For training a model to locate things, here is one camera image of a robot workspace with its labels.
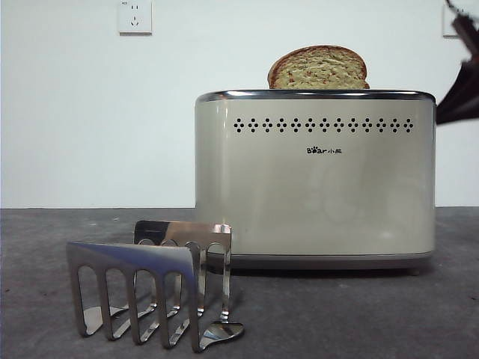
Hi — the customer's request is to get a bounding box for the brown bread slice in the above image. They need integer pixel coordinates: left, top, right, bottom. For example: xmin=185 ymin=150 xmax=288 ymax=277
xmin=266 ymin=46 xmax=371 ymax=90

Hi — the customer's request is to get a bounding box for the cream and chrome toaster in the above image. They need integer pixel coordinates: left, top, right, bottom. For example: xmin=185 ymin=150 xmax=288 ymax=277
xmin=194 ymin=88 xmax=437 ymax=277

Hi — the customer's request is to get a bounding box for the shiny steel toast rack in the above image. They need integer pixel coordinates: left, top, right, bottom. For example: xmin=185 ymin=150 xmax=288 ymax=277
xmin=65 ymin=219 xmax=246 ymax=355

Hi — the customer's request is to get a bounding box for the white wall socket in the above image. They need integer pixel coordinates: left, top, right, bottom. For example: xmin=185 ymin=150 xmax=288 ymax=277
xmin=442 ymin=4 xmax=462 ymax=38
xmin=118 ymin=0 xmax=153 ymax=37

